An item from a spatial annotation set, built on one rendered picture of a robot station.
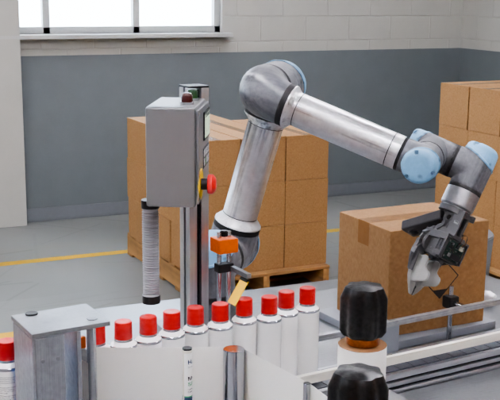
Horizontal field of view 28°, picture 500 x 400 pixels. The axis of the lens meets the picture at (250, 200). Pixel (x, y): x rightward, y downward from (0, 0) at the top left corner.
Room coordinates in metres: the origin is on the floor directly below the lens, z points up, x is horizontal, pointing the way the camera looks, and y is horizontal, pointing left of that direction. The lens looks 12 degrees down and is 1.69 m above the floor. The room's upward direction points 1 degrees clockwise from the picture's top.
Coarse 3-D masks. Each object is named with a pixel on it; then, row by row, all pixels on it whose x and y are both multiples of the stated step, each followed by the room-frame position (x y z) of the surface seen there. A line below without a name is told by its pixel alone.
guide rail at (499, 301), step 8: (472, 304) 2.26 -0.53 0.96; (480, 304) 2.27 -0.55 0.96; (488, 304) 2.28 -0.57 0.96; (496, 304) 2.29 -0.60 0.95; (432, 312) 2.20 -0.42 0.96; (440, 312) 2.20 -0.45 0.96; (448, 312) 2.22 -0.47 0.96; (456, 312) 2.23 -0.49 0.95; (392, 320) 2.14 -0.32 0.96; (400, 320) 2.14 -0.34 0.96; (408, 320) 2.16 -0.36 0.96; (416, 320) 2.17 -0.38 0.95; (320, 336) 2.03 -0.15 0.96; (328, 336) 2.04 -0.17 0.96; (336, 336) 2.05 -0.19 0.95; (344, 336) 2.07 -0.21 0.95
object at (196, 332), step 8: (192, 312) 1.83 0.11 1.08; (200, 312) 1.84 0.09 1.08; (192, 320) 1.83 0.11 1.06; (200, 320) 1.84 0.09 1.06; (184, 328) 1.84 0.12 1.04; (192, 328) 1.83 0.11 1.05; (200, 328) 1.83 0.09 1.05; (208, 328) 1.85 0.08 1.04; (192, 336) 1.82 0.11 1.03; (200, 336) 1.83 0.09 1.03; (208, 336) 1.85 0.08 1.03; (192, 344) 1.82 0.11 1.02; (200, 344) 1.83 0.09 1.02; (208, 344) 1.85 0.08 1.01
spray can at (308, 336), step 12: (300, 288) 1.98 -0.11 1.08; (312, 288) 1.97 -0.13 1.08; (300, 300) 1.97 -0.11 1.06; (312, 300) 1.97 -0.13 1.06; (300, 312) 1.96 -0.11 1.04; (312, 312) 1.96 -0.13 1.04; (300, 324) 1.96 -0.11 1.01; (312, 324) 1.96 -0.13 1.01; (300, 336) 1.96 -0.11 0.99; (312, 336) 1.96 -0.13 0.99; (300, 348) 1.96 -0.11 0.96; (312, 348) 1.96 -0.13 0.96; (300, 360) 1.96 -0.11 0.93; (312, 360) 1.96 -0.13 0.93; (300, 372) 1.96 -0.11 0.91
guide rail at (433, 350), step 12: (480, 336) 2.17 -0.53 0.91; (492, 336) 2.18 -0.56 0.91; (420, 348) 2.08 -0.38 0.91; (432, 348) 2.09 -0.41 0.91; (444, 348) 2.11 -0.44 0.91; (456, 348) 2.13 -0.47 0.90; (396, 360) 2.04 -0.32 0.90; (408, 360) 2.06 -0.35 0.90; (312, 372) 1.94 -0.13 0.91; (324, 372) 1.94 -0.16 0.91
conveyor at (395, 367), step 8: (472, 336) 2.27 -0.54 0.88; (480, 344) 2.21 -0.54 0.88; (488, 344) 2.21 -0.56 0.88; (496, 344) 2.21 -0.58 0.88; (448, 352) 2.15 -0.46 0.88; (456, 352) 2.15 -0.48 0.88; (464, 352) 2.16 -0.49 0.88; (472, 352) 2.16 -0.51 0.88; (416, 360) 2.10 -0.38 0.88; (424, 360) 2.10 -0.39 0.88; (432, 360) 2.10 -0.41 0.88; (440, 360) 2.11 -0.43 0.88; (328, 368) 2.05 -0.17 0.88; (392, 368) 2.05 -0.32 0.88; (400, 368) 2.05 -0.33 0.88; (312, 384) 1.96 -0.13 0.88; (320, 384) 1.96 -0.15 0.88
